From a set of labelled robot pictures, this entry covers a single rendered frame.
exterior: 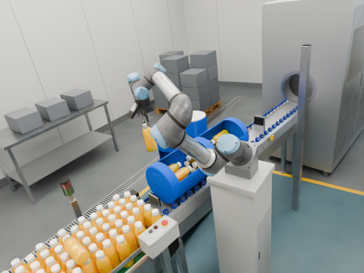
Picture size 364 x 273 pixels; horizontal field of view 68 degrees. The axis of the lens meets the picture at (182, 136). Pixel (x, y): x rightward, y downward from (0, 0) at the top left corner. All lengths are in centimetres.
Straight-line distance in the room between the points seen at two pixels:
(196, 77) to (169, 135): 390
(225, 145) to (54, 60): 395
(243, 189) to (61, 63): 407
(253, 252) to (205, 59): 403
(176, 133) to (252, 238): 95
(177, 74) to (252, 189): 394
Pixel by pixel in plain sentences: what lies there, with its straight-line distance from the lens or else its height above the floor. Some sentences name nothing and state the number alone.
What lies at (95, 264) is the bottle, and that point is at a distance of 157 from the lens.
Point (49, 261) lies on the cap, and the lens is 162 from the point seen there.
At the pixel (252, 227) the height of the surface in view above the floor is 86.
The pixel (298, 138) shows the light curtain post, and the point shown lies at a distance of 272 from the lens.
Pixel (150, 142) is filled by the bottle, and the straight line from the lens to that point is 181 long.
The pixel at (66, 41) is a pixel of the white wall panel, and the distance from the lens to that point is 514.
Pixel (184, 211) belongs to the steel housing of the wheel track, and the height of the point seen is 88.
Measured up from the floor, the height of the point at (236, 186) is 115.
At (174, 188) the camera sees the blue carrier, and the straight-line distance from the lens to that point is 171.
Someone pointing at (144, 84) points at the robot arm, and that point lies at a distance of 151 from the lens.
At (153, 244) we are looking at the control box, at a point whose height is 109.
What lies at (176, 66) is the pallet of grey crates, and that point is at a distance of 524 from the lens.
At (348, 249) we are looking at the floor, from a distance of 298.
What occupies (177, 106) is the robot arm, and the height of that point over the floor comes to 174.
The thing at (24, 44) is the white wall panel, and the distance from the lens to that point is 482.
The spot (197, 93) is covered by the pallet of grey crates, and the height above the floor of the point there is 55.
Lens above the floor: 215
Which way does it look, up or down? 27 degrees down
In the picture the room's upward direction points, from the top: 9 degrees counter-clockwise
